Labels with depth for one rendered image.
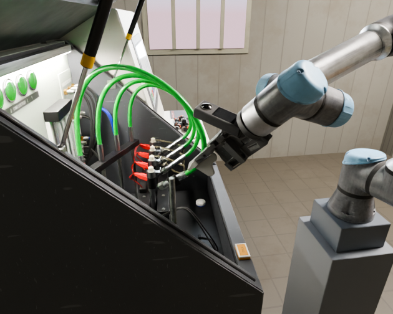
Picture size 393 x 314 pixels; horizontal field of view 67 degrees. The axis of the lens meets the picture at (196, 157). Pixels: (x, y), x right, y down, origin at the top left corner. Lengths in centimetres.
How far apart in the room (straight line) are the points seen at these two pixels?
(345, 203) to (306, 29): 255
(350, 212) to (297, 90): 68
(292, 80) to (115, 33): 78
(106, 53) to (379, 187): 100
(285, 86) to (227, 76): 268
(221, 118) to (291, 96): 17
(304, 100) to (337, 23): 309
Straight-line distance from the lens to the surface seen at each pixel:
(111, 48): 119
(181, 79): 312
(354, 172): 107
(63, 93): 108
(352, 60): 83
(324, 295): 124
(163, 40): 304
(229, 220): 95
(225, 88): 322
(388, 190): 102
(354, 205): 112
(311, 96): 54
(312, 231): 122
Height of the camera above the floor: 152
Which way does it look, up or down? 25 degrees down
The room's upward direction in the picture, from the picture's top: straight up
